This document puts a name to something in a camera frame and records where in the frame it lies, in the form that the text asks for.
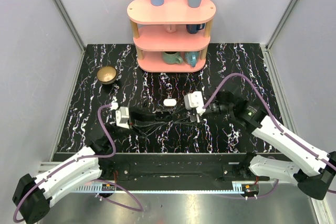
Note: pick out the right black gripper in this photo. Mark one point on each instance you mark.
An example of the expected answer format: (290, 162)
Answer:
(194, 119)

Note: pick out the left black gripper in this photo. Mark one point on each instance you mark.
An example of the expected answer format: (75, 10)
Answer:
(132, 119)

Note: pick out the white earbuds charging case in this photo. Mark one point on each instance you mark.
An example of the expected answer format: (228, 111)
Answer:
(169, 102)

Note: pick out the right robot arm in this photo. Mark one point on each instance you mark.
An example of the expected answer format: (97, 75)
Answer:
(309, 168)

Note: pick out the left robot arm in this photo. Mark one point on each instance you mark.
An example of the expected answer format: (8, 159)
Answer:
(34, 196)

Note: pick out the gold bowl with dark rim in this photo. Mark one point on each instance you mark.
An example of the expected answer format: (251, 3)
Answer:
(107, 75)

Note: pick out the light blue ceramic mug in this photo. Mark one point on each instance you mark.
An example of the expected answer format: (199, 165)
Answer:
(191, 58)

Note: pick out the green ceramic mug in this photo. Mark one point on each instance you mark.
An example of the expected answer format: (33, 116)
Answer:
(172, 57)

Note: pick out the pink three-tier wooden shelf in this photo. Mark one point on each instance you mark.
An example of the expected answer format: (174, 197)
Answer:
(151, 39)

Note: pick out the dark blue mug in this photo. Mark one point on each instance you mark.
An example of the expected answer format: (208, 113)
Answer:
(194, 28)

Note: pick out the pink mug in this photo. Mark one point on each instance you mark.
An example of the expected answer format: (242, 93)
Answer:
(170, 28)

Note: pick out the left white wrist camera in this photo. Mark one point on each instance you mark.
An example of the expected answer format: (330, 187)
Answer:
(122, 115)

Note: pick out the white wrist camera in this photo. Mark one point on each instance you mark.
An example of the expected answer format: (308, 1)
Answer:
(122, 115)
(195, 101)

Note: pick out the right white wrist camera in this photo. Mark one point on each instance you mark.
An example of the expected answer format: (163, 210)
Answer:
(195, 101)

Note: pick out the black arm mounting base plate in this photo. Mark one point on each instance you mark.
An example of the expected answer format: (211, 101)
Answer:
(125, 167)

